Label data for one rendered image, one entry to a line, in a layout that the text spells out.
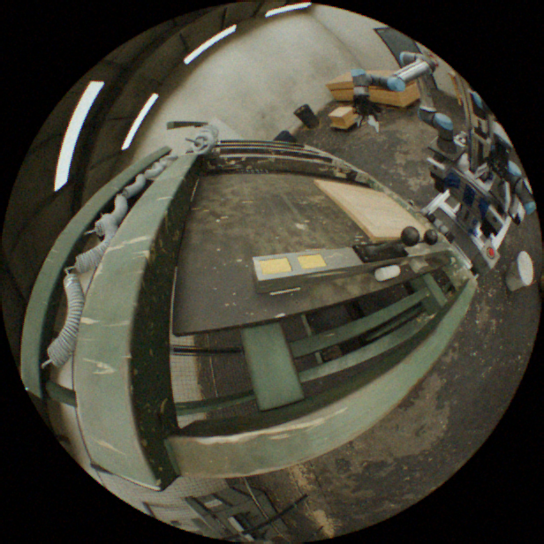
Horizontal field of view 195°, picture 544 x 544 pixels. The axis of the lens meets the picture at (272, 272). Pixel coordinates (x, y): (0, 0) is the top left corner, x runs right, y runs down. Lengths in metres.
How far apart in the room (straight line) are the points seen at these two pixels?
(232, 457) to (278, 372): 0.15
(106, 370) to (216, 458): 0.14
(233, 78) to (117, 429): 5.94
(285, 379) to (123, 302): 0.25
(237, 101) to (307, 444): 5.81
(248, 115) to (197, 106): 1.54
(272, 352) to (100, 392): 0.25
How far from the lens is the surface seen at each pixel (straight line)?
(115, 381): 0.19
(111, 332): 0.20
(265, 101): 5.83
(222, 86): 5.77
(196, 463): 0.22
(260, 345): 0.28
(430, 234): 0.43
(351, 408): 0.22
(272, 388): 0.27
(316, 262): 0.29
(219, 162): 0.88
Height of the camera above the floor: 1.80
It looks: 43 degrees down
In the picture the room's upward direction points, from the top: 67 degrees counter-clockwise
